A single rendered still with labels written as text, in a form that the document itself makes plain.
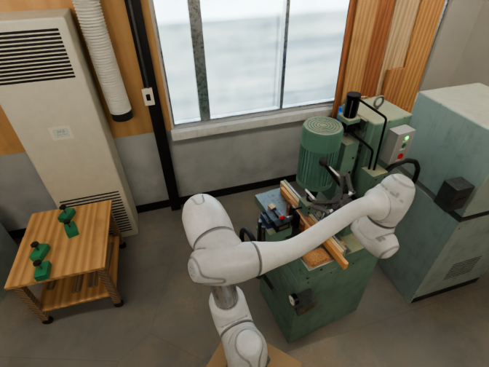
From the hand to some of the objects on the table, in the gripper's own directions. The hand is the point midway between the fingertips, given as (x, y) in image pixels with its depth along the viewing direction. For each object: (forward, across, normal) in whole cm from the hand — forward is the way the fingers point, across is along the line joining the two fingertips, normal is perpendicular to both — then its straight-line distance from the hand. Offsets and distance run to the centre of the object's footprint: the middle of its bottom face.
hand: (319, 180), depth 131 cm
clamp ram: (+16, -28, -32) cm, 46 cm away
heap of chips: (-8, -28, -33) cm, 44 cm away
